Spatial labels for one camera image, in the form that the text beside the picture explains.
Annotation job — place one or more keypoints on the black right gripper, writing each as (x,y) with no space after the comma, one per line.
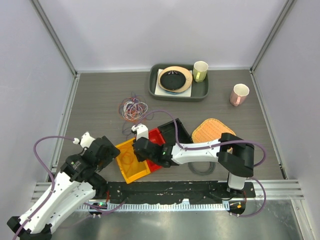
(140,158)

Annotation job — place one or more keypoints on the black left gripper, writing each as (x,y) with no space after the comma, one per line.
(112,153)

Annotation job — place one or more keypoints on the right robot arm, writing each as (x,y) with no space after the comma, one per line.
(230,151)

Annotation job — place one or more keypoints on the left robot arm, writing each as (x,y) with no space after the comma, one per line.
(77,182)

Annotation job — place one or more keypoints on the red plastic bin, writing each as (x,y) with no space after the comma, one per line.
(155,137)

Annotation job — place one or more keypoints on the black plastic bin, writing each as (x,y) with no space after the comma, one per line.
(168,132)

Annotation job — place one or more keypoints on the yellow plastic bin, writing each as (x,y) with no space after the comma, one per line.
(130,168)

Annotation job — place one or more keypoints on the woven orange basket tray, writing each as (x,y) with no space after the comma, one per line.
(209,130)

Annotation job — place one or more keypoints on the blue plate under plate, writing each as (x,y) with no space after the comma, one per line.
(172,92)

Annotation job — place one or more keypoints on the white paper sheet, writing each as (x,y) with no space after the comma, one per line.
(160,92)

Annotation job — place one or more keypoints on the dark green tray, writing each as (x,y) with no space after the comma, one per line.
(195,93)

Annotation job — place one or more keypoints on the tan rimmed black plate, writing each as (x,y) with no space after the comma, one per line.
(175,78)

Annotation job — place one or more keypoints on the green mug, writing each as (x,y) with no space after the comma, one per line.
(200,69)

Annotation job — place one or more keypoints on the pink mug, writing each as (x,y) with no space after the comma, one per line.
(239,93)

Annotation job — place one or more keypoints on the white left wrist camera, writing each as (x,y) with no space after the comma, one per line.
(85,141)

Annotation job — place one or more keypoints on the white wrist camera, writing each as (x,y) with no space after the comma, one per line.
(85,141)
(140,131)

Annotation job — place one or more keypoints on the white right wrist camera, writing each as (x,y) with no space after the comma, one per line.
(140,131)

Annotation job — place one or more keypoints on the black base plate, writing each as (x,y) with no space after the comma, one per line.
(174,192)

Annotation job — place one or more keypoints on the aluminium frame post left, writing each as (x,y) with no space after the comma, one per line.
(53,35)

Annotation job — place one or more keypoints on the aluminium frame post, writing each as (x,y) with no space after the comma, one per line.
(287,7)
(53,35)

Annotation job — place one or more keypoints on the aluminium front rail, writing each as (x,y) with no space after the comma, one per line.
(266,190)

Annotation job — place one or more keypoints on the aluminium frame post right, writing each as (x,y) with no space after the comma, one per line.
(287,7)

